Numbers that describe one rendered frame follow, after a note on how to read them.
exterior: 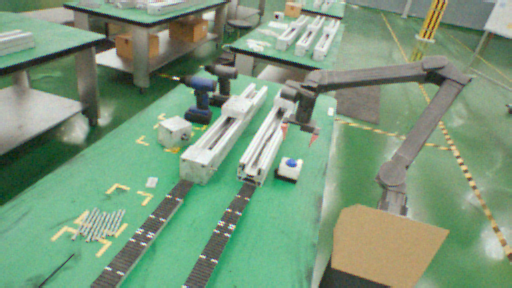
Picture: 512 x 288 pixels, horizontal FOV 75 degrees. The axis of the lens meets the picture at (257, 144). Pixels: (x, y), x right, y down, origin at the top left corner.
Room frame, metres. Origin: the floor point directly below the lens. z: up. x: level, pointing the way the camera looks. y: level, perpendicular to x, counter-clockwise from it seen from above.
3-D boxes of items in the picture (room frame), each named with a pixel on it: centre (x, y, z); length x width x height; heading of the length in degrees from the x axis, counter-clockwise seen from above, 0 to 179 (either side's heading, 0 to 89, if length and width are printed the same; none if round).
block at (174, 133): (1.17, 0.33, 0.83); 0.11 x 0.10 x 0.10; 59
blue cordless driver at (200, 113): (1.42, 0.33, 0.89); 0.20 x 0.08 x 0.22; 88
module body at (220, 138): (1.42, 0.12, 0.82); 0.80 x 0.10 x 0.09; 170
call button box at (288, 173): (1.09, -0.14, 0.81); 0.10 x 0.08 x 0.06; 80
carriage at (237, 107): (1.42, 0.12, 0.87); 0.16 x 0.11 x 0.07; 170
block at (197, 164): (0.98, 0.19, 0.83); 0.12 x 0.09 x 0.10; 80
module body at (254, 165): (1.39, -0.07, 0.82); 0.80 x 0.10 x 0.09; 170
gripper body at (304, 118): (1.09, -0.15, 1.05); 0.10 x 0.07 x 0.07; 80
